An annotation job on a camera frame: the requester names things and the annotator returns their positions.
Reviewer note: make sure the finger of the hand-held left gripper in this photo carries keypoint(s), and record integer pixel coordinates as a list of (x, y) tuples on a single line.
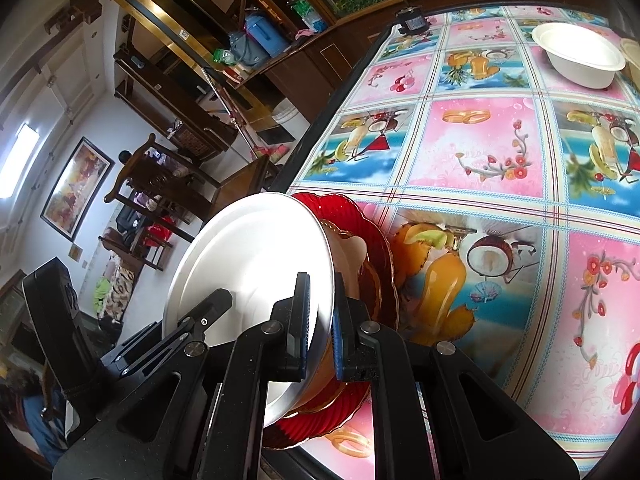
[(205, 317)]

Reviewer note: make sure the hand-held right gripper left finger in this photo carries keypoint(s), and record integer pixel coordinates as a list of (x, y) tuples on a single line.
[(302, 330)]

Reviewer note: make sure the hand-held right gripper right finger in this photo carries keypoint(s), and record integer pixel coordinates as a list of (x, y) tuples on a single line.
[(340, 350)]

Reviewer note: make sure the white round plate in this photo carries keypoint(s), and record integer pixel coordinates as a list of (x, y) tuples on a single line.
[(250, 260)]

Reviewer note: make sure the red glass plate with label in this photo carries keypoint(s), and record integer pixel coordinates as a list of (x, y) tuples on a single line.
[(372, 280)]

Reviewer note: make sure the animal print blanket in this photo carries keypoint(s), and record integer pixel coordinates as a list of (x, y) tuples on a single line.
[(115, 292)]

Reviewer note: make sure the red bag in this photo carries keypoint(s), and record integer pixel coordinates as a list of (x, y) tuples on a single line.
[(160, 232)]

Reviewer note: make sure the person's blue trousers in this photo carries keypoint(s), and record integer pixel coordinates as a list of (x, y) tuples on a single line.
[(42, 430)]

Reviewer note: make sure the wooden chair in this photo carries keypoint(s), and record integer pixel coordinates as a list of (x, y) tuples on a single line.
[(165, 185)]

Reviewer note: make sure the window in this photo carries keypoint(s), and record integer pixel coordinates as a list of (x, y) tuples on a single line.
[(20, 160)]

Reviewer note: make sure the white bucket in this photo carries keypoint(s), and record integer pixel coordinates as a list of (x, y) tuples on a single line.
[(290, 115)]

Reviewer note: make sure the printed fruit tablecloth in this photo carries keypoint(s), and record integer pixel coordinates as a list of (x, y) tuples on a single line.
[(475, 170)]

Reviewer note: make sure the wooden shelf unit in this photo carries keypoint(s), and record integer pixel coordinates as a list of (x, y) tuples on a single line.
[(165, 60)]

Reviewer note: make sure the blue bag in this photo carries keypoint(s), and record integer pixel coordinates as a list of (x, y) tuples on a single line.
[(245, 50)]

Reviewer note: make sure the wooden cabinet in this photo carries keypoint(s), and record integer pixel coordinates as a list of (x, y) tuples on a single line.
[(325, 60)]

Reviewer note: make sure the blue jug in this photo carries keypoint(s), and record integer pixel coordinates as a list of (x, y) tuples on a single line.
[(265, 32)]

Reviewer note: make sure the pink cloth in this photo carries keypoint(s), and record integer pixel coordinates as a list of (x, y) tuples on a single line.
[(303, 34)]

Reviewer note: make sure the black power adapter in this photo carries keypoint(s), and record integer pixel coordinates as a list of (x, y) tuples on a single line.
[(412, 21)]

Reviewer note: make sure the white bowl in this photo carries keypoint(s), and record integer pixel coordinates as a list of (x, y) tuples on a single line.
[(575, 55)]

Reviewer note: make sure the framed wall painting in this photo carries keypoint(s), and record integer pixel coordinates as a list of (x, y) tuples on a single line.
[(75, 190)]

